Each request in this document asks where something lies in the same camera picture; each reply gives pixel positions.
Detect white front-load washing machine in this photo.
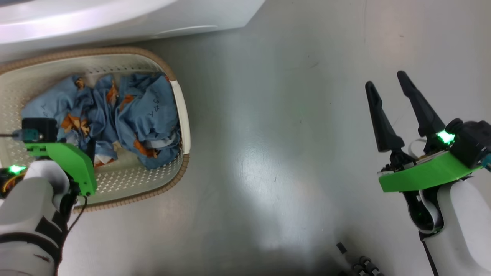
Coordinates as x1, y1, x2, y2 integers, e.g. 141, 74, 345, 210
0, 0, 266, 64

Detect cream perforated laundry basket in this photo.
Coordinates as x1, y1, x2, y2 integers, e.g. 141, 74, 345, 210
0, 47, 191, 213

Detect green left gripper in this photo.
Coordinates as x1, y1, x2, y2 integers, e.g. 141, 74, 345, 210
23, 138, 97, 197

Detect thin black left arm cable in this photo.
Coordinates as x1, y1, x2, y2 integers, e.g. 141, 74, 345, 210
69, 195, 89, 235

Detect teal left camera connector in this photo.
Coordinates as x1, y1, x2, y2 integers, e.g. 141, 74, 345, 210
13, 130, 40, 141

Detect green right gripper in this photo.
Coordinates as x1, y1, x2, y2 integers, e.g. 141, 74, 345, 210
365, 71, 484, 193

